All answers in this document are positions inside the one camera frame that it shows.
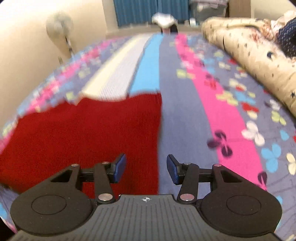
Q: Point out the wooden cabinet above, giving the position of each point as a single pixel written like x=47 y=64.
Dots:
x=239 y=8

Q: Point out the white cloth bundle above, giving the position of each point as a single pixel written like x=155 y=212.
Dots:
x=163 y=18

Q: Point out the cream patterned blanket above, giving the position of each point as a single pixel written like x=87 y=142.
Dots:
x=249 y=46

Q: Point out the small black object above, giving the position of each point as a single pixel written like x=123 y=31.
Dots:
x=174 y=28

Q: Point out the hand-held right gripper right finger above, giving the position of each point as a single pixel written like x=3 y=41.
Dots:
x=171 y=169

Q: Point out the dark navy cloth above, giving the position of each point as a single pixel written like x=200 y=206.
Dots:
x=286 y=37

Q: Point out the blue curtain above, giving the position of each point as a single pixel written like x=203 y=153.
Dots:
x=131 y=11

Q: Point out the red knit garment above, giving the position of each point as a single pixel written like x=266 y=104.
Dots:
x=81 y=129

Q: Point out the white standing fan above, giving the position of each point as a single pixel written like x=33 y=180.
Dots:
x=59 y=24

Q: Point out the grey storage bin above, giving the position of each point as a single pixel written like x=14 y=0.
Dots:
x=208 y=9

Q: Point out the floral striped bedsheet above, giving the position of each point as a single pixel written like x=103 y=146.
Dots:
x=185 y=115

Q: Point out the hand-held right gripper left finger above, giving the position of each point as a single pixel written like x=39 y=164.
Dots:
x=121 y=168

